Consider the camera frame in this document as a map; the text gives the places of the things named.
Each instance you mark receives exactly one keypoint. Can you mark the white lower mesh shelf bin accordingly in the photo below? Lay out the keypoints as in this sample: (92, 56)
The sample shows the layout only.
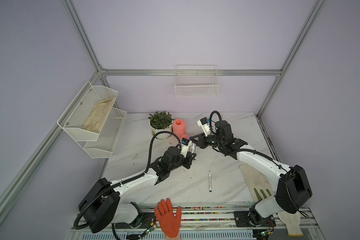
(109, 135)

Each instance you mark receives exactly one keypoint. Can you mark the pink watering can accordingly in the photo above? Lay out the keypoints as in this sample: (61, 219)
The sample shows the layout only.
(179, 129)

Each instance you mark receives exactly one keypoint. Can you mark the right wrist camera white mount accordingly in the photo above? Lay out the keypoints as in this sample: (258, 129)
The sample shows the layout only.
(204, 123)

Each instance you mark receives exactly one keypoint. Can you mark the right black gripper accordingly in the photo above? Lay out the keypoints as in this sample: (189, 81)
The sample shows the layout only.
(201, 138)

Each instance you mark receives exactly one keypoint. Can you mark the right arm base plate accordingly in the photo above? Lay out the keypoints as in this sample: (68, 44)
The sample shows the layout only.
(251, 219)

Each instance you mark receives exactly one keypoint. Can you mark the white mesh shelf bin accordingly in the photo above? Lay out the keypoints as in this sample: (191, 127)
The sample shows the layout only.
(74, 118)
(109, 135)

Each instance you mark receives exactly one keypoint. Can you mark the white knit glove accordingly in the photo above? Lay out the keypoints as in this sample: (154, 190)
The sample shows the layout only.
(292, 222)

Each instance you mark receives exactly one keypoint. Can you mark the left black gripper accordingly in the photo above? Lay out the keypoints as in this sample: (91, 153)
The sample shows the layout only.
(188, 159)

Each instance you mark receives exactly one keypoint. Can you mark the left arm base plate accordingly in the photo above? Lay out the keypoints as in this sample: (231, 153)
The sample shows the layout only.
(142, 221)

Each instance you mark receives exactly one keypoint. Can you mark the beige green work glove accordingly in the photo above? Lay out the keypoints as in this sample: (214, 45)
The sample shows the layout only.
(258, 184)

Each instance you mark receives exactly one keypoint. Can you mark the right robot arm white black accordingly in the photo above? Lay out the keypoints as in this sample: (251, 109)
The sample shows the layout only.
(293, 187)

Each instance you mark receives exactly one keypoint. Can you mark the orange rubber glove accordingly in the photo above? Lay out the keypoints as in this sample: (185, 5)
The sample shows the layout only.
(169, 222)

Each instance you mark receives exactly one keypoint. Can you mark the white wire wall basket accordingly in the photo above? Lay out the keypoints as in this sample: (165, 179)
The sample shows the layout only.
(196, 81)

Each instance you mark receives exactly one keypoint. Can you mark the white upper mesh shelf bin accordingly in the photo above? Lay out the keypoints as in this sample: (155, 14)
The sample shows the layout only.
(74, 118)

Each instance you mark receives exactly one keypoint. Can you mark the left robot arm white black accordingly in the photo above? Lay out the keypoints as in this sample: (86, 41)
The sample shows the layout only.
(107, 202)

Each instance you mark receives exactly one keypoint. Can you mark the potted green plant white pot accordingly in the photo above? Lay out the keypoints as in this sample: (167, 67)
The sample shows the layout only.
(161, 122)

